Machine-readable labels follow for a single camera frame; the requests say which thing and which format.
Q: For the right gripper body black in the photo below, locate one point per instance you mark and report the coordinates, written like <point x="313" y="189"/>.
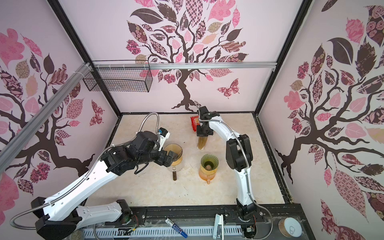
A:
<point x="202" y="132"/>

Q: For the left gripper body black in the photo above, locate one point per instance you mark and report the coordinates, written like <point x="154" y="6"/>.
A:
<point x="159" y="157"/>

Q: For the orange coffee filter pack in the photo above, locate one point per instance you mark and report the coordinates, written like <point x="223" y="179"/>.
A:
<point x="202" y="142"/>

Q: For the clear ribbed glass dripper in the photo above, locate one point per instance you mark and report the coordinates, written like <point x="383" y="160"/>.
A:
<point x="175" y="154"/>

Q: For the brown paper coffee filter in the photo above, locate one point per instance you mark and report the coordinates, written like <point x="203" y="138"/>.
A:
<point x="174" y="150"/>

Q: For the green glass dripper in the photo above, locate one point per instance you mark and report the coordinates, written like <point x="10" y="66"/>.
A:
<point x="209" y="162"/>

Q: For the orange glass pitcher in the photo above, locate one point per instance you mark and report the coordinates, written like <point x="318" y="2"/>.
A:
<point x="206" y="175"/>

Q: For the clear glass carafe brown handle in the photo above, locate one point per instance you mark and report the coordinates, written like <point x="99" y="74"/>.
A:
<point x="175" y="171"/>

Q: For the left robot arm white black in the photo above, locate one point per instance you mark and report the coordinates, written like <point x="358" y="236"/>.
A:
<point x="64" y="214"/>

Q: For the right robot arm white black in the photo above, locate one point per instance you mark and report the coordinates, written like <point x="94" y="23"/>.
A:
<point x="239" y="157"/>

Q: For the red snack bag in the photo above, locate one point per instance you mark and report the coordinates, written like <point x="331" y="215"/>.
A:
<point x="195" y="122"/>

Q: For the blue white marker pen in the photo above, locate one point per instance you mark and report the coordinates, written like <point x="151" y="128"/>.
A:
<point x="176" y="228"/>

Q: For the black wire basket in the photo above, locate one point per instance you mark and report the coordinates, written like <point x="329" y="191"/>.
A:
<point x="120" y="76"/>

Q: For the white slotted cable duct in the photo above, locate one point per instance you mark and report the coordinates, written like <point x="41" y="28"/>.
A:
<point x="151" y="232"/>

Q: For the back aluminium rail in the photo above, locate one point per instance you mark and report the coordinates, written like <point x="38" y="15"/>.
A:
<point x="189" y="66"/>

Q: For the aluminium rail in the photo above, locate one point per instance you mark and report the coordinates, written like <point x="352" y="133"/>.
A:
<point x="189" y="66"/>
<point x="12" y="149"/>

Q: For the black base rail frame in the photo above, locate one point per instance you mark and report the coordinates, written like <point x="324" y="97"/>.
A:
<point x="264" y="222"/>

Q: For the left aluminium rail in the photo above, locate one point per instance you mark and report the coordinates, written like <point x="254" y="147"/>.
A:
<point x="12" y="149"/>

